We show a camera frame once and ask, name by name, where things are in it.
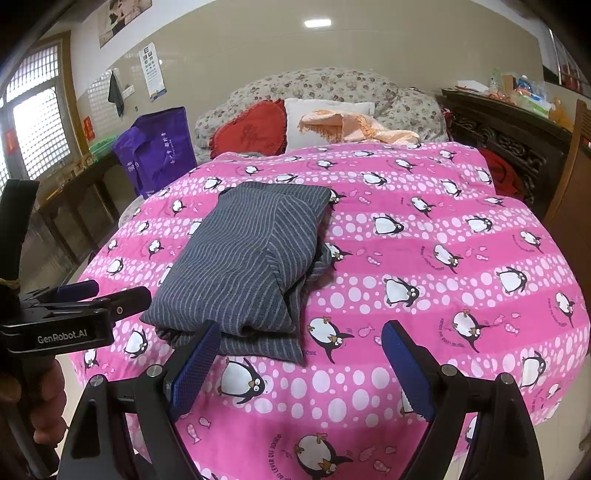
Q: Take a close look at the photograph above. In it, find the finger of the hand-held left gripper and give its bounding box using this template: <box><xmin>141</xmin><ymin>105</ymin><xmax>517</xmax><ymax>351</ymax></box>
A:
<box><xmin>81</xmin><ymin>286</ymin><xmax>153</xmax><ymax>321</ymax></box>
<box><xmin>34</xmin><ymin>279</ymin><xmax>100</xmax><ymax>305</ymax></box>

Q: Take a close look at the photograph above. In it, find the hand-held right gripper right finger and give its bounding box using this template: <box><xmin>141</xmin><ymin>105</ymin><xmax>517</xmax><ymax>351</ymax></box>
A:
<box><xmin>381</xmin><ymin>319</ymin><xmax>546</xmax><ymax>480</ymax></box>

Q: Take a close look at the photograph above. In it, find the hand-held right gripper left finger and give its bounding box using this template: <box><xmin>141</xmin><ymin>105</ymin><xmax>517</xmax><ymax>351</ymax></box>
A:
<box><xmin>60</xmin><ymin>320</ymin><xmax>221</xmax><ymax>480</ymax></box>

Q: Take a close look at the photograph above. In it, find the grey striped coat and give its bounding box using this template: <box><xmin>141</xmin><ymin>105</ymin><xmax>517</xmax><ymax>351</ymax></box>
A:
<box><xmin>140</xmin><ymin>181</ymin><xmax>340</xmax><ymax>367</ymax></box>

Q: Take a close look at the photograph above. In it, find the person's left hand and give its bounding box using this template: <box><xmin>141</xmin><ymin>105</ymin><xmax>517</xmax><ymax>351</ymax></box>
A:
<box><xmin>31</xmin><ymin>359</ymin><xmax>69</xmax><ymax>445</ymax></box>

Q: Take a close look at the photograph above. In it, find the wooden side table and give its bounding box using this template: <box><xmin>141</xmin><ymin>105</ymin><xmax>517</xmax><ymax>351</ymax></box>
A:
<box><xmin>34</xmin><ymin>150</ymin><xmax>139</xmax><ymax>273</ymax></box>

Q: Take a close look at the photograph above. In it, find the pink penguin printed blanket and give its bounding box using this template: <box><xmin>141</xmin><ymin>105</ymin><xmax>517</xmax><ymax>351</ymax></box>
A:
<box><xmin>69</xmin><ymin>142</ymin><xmax>591</xmax><ymax>480</ymax></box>

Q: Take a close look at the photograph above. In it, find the green plastic basket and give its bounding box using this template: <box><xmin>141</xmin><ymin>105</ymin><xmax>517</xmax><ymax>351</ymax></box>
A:
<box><xmin>88</xmin><ymin>137</ymin><xmax>118</xmax><ymax>158</ymax></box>

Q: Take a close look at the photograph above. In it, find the purple shopping bag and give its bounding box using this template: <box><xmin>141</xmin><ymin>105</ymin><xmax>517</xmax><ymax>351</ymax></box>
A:
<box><xmin>113</xmin><ymin>107</ymin><xmax>198</xmax><ymax>200</ymax></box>

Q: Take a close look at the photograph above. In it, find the lattice window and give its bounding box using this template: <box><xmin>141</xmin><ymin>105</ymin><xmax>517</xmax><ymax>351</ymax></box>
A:
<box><xmin>0</xmin><ymin>32</ymin><xmax>79</xmax><ymax>185</ymax></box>

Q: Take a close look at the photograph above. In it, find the dark hanging cloth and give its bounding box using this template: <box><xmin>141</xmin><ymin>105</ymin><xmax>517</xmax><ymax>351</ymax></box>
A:
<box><xmin>107</xmin><ymin>70</ymin><xmax>125</xmax><ymax>118</ymax></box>

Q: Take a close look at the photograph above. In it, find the red heart pillow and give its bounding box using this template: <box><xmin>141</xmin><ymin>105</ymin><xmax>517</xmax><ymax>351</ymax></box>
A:
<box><xmin>209</xmin><ymin>99</ymin><xmax>288</xmax><ymax>160</ymax></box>

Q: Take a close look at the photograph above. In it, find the red cloth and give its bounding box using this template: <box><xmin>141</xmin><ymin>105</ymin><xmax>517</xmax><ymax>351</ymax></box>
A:
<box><xmin>478</xmin><ymin>148</ymin><xmax>525</xmax><ymax>199</ymax></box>

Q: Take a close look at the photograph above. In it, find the eye chart poster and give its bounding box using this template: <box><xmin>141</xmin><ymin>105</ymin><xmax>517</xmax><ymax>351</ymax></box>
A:
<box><xmin>139</xmin><ymin>42</ymin><xmax>167</xmax><ymax>100</ymax></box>

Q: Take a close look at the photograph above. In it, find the white pillow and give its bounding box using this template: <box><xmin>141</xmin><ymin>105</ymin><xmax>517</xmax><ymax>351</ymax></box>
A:
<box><xmin>283</xmin><ymin>98</ymin><xmax>377</xmax><ymax>153</ymax></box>

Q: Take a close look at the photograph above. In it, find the dark carved wooden cabinet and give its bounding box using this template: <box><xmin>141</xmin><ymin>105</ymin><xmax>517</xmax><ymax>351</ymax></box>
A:
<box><xmin>441</xmin><ymin>88</ymin><xmax>583</xmax><ymax>208</ymax></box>

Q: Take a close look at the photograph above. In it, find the peach fringed scarf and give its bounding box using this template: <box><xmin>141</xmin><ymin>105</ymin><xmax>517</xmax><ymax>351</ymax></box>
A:
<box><xmin>298</xmin><ymin>110</ymin><xmax>421</xmax><ymax>146</ymax></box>

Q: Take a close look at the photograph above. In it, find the clutter of bottles and packets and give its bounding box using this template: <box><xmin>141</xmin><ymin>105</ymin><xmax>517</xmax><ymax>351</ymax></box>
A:
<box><xmin>489</xmin><ymin>69</ymin><xmax>573</xmax><ymax>130</ymax></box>

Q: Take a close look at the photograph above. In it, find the white lattice wall panel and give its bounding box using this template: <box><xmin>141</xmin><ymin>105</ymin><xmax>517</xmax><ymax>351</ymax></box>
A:
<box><xmin>88</xmin><ymin>69</ymin><xmax>118</xmax><ymax>137</ymax></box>

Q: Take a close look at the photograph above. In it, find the wall poster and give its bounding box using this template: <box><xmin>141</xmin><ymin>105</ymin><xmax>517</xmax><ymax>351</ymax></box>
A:
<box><xmin>98</xmin><ymin>0</ymin><xmax>153</xmax><ymax>49</ymax></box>

